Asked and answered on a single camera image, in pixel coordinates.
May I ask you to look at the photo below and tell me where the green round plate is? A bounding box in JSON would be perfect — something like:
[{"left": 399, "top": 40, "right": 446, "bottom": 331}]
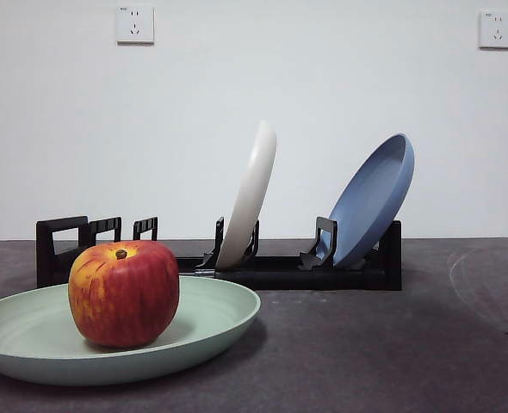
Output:
[{"left": 0, "top": 274, "right": 263, "bottom": 385}]

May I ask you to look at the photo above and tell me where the red yellow apple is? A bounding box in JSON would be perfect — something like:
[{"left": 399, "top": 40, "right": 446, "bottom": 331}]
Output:
[{"left": 67, "top": 239, "right": 181, "bottom": 348}]

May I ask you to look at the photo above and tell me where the white round plate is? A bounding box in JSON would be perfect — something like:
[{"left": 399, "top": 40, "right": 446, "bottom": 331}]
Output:
[{"left": 214, "top": 120, "right": 278, "bottom": 268}]

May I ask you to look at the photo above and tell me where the black plate rack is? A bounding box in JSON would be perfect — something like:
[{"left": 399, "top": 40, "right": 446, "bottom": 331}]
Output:
[{"left": 35, "top": 214, "right": 404, "bottom": 292}]

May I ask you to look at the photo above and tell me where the blue round plate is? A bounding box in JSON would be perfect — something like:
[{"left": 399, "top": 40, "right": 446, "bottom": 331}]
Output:
[{"left": 327, "top": 133, "right": 416, "bottom": 268}]

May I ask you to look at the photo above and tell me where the white wall socket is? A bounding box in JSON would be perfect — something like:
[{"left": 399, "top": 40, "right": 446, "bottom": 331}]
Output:
[
  {"left": 115, "top": 3, "right": 155, "bottom": 45},
  {"left": 478, "top": 9, "right": 508, "bottom": 50}
]

